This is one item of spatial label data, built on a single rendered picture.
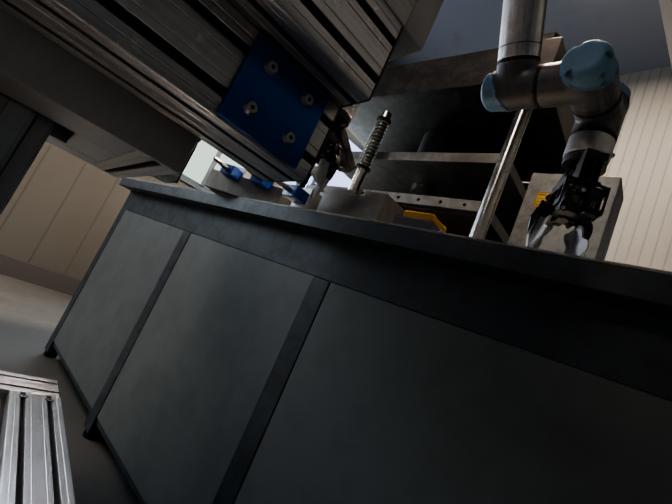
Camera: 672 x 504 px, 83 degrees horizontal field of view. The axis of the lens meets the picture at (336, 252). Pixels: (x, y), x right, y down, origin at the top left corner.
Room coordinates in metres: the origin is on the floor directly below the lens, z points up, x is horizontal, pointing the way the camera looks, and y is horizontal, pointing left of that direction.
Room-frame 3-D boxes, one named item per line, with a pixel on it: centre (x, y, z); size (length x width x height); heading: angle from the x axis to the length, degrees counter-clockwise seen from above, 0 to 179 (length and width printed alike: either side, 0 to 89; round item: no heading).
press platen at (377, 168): (2.13, -0.35, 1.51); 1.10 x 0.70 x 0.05; 46
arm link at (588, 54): (0.58, -0.26, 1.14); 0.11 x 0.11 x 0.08; 44
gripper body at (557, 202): (0.63, -0.35, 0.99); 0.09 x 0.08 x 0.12; 168
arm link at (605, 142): (0.63, -0.35, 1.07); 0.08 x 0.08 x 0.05
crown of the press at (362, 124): (2.08, -0.31, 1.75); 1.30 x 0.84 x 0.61; 46
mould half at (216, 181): (1.22, 0.19, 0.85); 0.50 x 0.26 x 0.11; 153
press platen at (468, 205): (2.12, -0.34, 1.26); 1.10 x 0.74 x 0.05; 46
